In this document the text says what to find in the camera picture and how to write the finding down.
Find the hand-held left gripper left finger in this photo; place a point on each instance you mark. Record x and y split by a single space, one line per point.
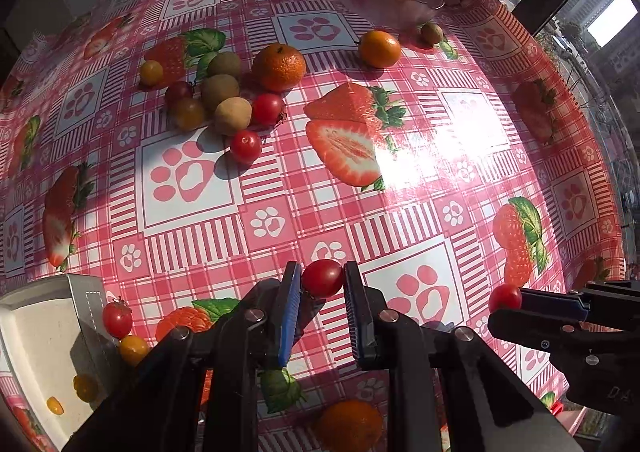
290 312

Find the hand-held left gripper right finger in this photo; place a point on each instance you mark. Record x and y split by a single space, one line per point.
356 312

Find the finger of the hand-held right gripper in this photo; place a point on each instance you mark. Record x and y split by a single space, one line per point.
550 302
525 328

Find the white plastic tray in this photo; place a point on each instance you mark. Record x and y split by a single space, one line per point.
40 342

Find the small yellow cherry tomato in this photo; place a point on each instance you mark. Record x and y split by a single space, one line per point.
55 405

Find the pink strawberry printed tablecloth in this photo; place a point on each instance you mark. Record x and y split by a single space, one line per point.
300 212

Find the brown kiwi fruit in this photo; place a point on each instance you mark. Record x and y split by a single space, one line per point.
232 115
220 91
224 65
431 33

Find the dark red cherry tomato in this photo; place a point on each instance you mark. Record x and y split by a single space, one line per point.
178 91

